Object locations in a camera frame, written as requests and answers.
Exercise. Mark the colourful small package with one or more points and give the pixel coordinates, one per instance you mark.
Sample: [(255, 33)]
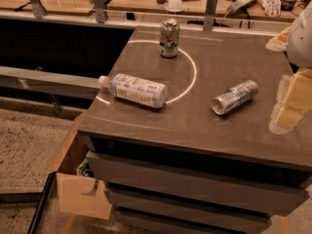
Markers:
[(272, 8)]

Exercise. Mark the blue plastic bottle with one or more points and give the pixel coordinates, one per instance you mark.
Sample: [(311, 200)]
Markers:
[(134, 89)]

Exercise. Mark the grey drawer cabinet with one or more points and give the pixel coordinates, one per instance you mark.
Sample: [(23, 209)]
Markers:
[(183, 169)]

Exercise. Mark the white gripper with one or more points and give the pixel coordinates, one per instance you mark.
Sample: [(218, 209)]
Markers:
[(301, 39)]

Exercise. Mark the white cup on desk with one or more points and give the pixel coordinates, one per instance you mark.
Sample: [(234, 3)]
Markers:
[(174, 6)]

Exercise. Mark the cardboard box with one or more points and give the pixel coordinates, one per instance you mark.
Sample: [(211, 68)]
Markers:
[(77, 194)]

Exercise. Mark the green 7up can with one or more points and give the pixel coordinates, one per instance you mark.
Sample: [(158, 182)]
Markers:
[(169, 34)]

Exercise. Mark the black mesh cup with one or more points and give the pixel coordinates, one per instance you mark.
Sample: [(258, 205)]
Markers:
[(287, 5)]

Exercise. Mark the grey stapler device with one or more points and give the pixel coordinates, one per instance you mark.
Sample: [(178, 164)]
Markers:
[(238, 5)]

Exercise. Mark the metal rail frame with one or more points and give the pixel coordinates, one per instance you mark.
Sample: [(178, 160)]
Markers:
[(131, 13)]

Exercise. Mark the silver blue can lying down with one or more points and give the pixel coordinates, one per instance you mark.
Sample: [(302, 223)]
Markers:
[(234, 97)]

